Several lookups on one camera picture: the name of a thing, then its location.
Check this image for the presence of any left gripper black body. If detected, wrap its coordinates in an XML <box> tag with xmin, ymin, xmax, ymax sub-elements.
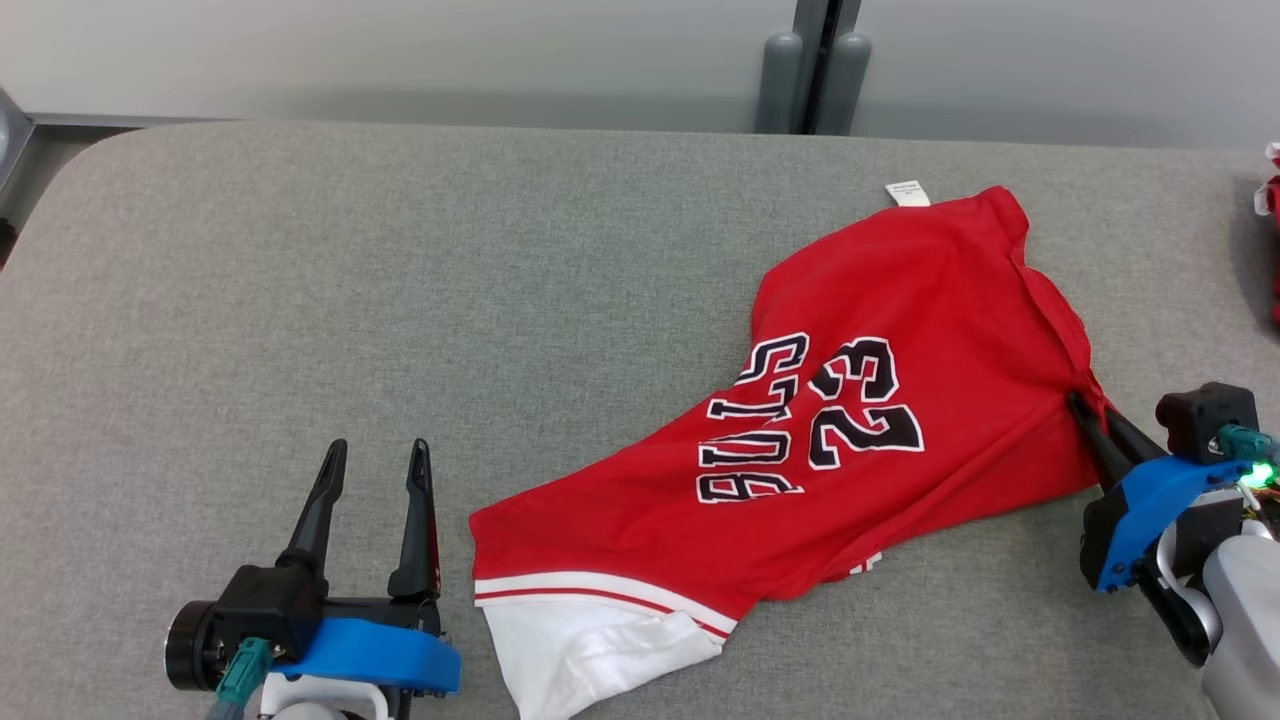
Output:
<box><xmin>165</xmin><ymin>598</ymin><xmax>441</xmax><ymax>693</ymax></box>

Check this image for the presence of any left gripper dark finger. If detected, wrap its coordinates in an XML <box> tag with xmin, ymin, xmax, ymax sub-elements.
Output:
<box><xmin>388</xmin><ymin>438</ymin><xmax>441</xmax><ymax>603</ymax></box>
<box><xmin>275</xmin><ymin>438</ymin><xmax>349</xmax><ymax>573</ymax></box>

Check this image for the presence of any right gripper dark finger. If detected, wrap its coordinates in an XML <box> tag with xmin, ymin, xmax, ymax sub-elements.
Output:
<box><xmin>1066</xmin><ymin>390</ymin><xmax>1136</xmax><ymax>491</ymax></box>
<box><xmin>1100</xmin><ymin>405</ymin><xmax>1171</xmax><ymax>469</ymax></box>

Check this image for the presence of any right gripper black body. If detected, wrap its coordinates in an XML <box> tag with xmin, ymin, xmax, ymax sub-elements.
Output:
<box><xmin>1158</xmin><ymin>462</ymin><xmax>1279</xmax><ymax>579</ymax></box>

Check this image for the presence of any red shorts white trim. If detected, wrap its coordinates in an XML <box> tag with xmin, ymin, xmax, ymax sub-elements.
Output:
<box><xmin>1253</xmin><ymin>142</ymin><xmax>1280</xmax><ymax>329</ymax></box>

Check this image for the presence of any red white printed jersey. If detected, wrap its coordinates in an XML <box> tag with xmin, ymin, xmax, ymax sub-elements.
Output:
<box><xmin>468</xmin><ymin>180</ymin><xmax>1116</xmax><ymax>720</ymax></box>

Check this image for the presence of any left camera teal plug cable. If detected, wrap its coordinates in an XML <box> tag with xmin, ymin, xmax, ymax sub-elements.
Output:
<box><xmin>205</xmin><ymin>636</ymin><xmax>276</xmax><ymax>720</ymax></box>

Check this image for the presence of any camera teal plug cable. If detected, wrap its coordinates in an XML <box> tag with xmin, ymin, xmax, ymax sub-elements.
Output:
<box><xmin>1217</xmin><ymin>424</ymin><xmax>1280</xmax><ymax>466</ymax></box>
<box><xmin>205</xmin><ymin>636</ymin><xmax>276</xmax><ymax>720</ymax></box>

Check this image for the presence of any right camera teal plug cable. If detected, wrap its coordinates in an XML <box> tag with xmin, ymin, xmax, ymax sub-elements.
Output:
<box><xmin>1217</xmin><ymin>424</ymin><xmax>1280</xmax><ymax>466</ymax></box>

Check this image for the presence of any left gripper blue camera mount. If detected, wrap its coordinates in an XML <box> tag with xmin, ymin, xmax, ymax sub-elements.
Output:
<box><xmin>272</xmin><ymin>616</ymin><xmax>463</xmax><ymax>697</ymax></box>

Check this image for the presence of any grey cylindrical post bumper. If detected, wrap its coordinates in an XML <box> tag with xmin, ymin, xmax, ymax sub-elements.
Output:
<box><xmin>826</xmin><ymin>32</ymin><xmax>873</xmax><ymax>138</ymax></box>
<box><xmin>760</xmin><ymin>32</ymin><xmax>804</xmax><ymax>136</ymax></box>

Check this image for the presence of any dark grey window frame post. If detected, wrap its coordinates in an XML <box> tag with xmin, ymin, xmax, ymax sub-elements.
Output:
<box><xmin>790</xmin><ymin>0</ymin><xmax>863</xmax><ymax>136</ymax></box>

